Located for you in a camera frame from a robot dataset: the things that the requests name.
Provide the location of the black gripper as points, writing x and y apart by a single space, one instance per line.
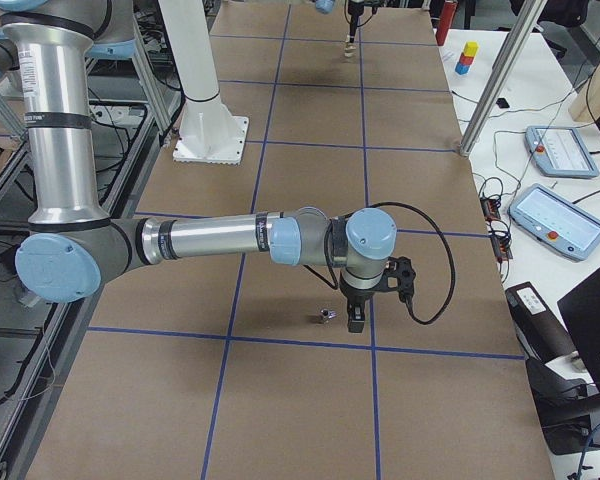
356 297
352 20

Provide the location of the white PPR pipe fitting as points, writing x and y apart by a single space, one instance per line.
350 47

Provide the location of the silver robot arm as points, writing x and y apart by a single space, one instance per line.
327 6
357 248

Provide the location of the red cylinder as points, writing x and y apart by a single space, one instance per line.
445 21

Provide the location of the red toy block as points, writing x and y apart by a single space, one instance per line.
465 60

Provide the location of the blue toy block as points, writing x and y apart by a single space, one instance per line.
462 69

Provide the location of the yellow toy block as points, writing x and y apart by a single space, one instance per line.
470 49

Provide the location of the small black puck device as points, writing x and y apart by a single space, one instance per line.
502 103

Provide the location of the near teach pendant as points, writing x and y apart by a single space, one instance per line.
556 222

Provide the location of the black monitor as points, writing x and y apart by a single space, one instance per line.
580 310

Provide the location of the wooden board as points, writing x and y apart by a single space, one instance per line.
586 106

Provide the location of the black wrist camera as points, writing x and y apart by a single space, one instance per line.
400 276

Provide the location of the aluminium frame post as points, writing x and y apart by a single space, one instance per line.
501 69

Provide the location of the circuit board with wires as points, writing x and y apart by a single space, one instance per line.
499 230

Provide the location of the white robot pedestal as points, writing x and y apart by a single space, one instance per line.
208 132

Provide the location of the aluminium side frame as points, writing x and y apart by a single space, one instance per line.
74 247

